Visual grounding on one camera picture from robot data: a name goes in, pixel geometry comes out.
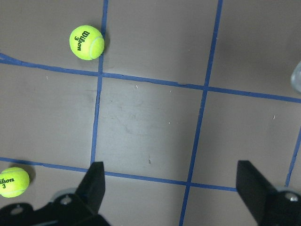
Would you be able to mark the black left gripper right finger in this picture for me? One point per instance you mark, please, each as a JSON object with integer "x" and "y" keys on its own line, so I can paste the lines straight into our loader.
{"x": 254, "y": 189}

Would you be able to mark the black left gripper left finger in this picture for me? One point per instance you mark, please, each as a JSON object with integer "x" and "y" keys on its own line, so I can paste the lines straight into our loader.
{"x": 91, "y": 188}

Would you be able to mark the clear tennis ball can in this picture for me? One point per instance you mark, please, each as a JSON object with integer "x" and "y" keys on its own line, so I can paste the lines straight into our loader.
{"x": 296, "y": 78}

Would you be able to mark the tennis ball lower left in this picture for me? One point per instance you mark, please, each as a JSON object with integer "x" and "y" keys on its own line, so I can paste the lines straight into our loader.
{"x": 13, "y": 182}

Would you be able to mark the tennis ball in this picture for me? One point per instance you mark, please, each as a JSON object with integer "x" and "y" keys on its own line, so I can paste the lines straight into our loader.
{"x": 13, "y": 182}
{"x": 86, "y": 42}

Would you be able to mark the tennis ball centre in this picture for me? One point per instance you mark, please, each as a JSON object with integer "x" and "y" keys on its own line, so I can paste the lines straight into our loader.
{"x": 86, "y": 42}

